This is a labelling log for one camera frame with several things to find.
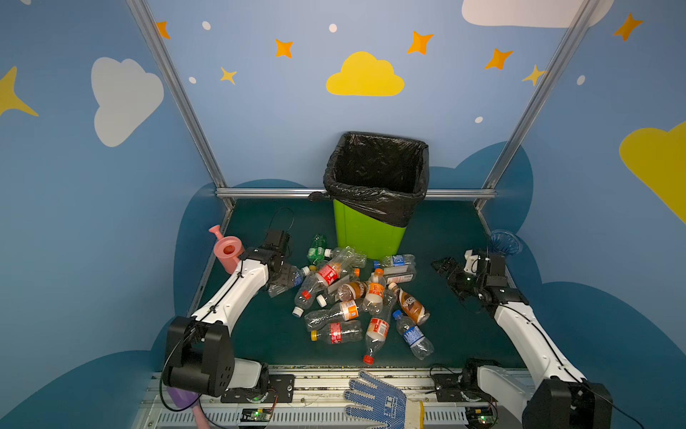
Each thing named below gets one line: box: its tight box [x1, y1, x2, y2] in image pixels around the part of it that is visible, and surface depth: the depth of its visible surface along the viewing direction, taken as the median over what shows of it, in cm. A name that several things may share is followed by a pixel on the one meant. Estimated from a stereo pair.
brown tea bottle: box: [337, 280, 369, 303], surface depth 84 cm
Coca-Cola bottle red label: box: [292, 245, 356, 319], surface depth 89 cm
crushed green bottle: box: [307, 234, 327, 265], surface depth 103 cm
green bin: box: [333, 198, 407, 261], surface depth 93 cm
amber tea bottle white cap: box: [387, 281, 431, 326], surface depth 88 cm
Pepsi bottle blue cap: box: [393, 309, 436, 361], surface depth 82 cm
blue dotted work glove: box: [343, 370, 425, 429], surface depth 73 cm
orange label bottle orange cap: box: [362, 268, 386, 315], surface depth 86 cm
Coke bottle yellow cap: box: [309, 319, 363, 345], surface depth 82 cm
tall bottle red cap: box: [362, 291, 399, 366], surface depth 83 cm
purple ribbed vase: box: [489, 229, 523, 256], surface depth 87 cm
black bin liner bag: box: [308, 131, 430, 228], surface depth 90 cm
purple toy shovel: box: [166, 386, 210, 429], surface depth 71 cm
